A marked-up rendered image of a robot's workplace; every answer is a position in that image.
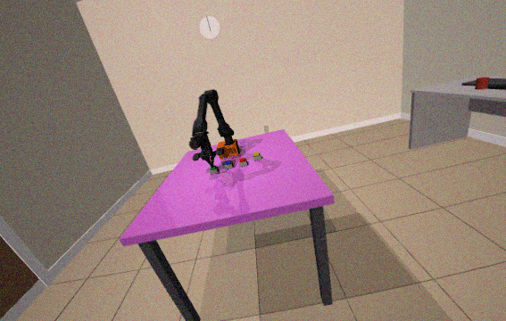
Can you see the green button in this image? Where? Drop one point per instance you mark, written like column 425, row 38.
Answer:
column 213, row 170

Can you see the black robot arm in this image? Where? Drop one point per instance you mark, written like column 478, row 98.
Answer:
column 200, row 124

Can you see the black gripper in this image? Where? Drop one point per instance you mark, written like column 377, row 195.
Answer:
column 219, row 151

